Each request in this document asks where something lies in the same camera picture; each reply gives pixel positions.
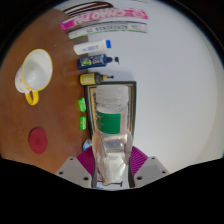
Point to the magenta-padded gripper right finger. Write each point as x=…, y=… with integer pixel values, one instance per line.
x=150, y=170

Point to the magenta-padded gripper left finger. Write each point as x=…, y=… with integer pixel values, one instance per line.
x=73, y=170

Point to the clear green-labelled drink bottle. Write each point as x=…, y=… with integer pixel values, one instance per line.
x=110, y=123

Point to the flat round red coaster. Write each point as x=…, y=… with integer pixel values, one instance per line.
x=38, y=141

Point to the framed group photo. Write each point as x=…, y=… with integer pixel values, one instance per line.
x=90, y=113

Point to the dark yellow-labelled pump bottle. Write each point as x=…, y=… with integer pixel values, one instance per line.
x=88, y=79

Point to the dark blue pump bottle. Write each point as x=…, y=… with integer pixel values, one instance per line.
x=93, y=61

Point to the white bottle with blue cap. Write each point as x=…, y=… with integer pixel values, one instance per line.
x=88, y=47

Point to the pink and white tube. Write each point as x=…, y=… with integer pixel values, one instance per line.
x=100, y=17

